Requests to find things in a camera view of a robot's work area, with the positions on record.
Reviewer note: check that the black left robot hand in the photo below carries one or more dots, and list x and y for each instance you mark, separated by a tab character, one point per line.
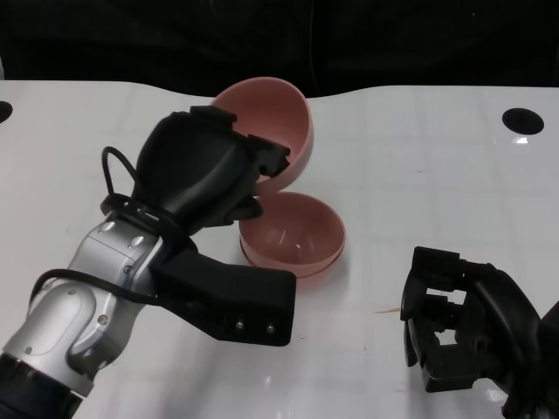
188	166

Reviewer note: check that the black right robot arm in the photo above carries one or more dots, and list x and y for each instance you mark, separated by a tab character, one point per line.
537	371

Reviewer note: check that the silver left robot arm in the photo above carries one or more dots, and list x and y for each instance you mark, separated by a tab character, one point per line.
100	262

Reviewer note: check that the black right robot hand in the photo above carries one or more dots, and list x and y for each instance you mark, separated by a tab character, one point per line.
493	305

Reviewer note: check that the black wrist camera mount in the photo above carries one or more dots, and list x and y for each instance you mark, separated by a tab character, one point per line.
227	297

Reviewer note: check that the black backdrop cloth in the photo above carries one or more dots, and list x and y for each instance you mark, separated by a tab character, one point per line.
279	39

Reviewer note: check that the pink plastic bowl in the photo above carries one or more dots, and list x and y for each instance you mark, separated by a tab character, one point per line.
271	113
301	271
292	231

